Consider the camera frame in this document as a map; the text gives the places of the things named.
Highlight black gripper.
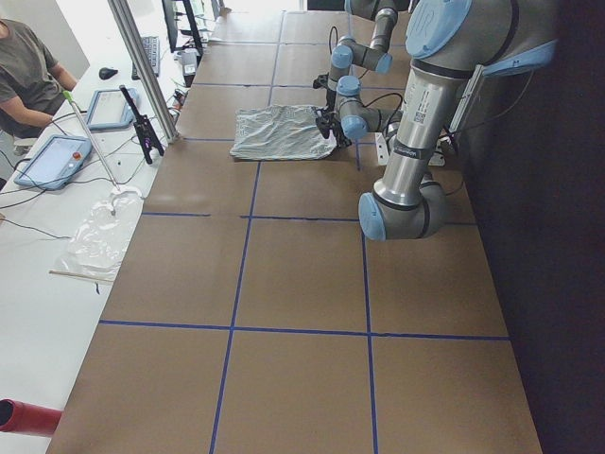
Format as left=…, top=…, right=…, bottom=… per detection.
left=312, top=73, right=337, bottom=102
left=314, top=109, right=352, bottom=148

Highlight navy white striped polo shirt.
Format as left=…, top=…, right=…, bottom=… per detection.
left=230, top=105, right=337, bottom=161

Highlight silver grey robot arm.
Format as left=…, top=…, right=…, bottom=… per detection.
left=313, top=0, right=409, bottom=110
left=314, top=0, right=560, bottom=241

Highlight black keyboard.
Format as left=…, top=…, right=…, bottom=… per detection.
left=141, top=36, right=161, bottom=77

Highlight far blue teach pendant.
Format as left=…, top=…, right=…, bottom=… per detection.
left=86, top=89, right=134, bottom=131

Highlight blue teach pendant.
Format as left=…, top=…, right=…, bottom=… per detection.
left=86, top=89, right=134, bottom=131
left=14, top=134, right=92, bottom=190

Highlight black computer mouse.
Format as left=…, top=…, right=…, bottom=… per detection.
left=98, top=67, right=118, bottom=80

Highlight metal rod with green tip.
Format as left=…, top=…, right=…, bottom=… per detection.
left=62, top=90, right=120, bottom=216

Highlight clear plastic bag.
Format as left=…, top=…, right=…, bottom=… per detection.
left=49, top=193, right=143, bottom=283

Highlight near blue teach pendant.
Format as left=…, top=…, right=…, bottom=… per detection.
left=14, top=134, right=92, bottom=190

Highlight person in grey shirt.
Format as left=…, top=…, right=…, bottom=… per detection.
left=1, top=19, right=78, bottom=139

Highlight red cylinder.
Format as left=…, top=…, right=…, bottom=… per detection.
left=1, top=399, right=62, bottom=437

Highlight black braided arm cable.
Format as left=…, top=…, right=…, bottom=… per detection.
left=358, top=92, right=407, bottom=138

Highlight aluminium frame post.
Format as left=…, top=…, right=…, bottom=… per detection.
left=108, top=0, right=179, bottom=144

